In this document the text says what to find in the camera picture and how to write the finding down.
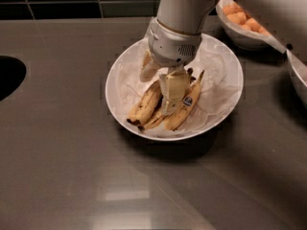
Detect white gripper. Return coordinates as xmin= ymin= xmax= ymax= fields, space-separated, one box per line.
xmin=140 ymin=18 xmax=202 ymax=116

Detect spotted banana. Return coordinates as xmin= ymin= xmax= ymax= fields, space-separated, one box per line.
xmin=127 ymin=80 xmax=161 ymax=126

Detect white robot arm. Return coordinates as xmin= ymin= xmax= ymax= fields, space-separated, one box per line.
xmin=141 ymin=0 xmax=307 ymax=115

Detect right banana with sticker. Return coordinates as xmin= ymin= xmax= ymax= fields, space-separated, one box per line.
xmin=163 ymin=71 xmax=204 ymax=131

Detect middle yellow banana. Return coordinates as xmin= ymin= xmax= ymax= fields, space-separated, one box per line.
xmin=138 ymin=67 xmax=197 ymax=132

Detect large white bowl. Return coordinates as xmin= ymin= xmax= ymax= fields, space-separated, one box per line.
xmin=105 ymin=32 xmax=245 ymax=142

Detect white bowl at right edge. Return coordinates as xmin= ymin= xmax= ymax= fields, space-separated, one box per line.
xmin=287 ymin=51 xmax=307 ymax=108

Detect white paper liner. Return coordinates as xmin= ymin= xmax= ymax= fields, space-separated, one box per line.
xmin=115 ymin=35 xmax=240 ymax=138

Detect pile of small oranges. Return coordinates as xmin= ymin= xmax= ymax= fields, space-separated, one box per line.
xmin=223 ymin=3 xmax=270 ymax=35

